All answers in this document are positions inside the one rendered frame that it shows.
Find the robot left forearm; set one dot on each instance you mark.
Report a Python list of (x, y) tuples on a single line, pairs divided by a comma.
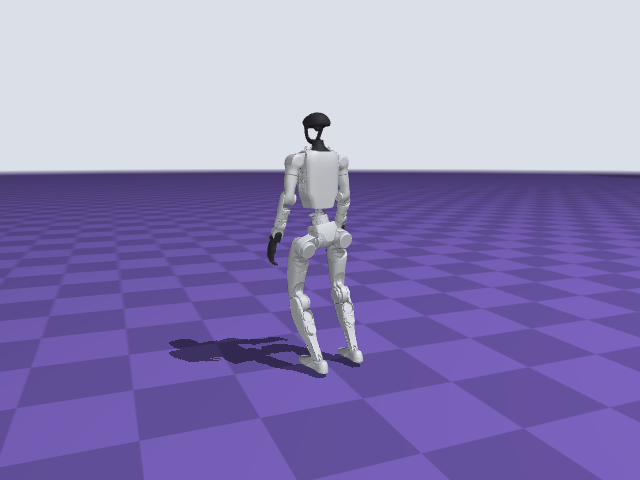
[(281, 217)]

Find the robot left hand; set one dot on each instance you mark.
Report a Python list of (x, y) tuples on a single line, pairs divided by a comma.
[(272, 247)]

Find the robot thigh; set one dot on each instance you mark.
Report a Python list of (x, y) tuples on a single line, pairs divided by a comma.
[(337, 257), (302, 248)]

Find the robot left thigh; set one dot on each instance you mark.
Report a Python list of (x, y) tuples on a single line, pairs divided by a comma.
[(302, 248)]

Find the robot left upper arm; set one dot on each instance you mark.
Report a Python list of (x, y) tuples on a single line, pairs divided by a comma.
[(292, 163)]

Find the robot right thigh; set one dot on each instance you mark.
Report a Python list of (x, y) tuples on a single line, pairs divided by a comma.
[(337, 257)]

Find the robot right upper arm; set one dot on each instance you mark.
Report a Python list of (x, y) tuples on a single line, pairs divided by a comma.
[(344, 190)]

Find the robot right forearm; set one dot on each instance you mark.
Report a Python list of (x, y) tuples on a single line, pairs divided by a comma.
[(341, 213)]

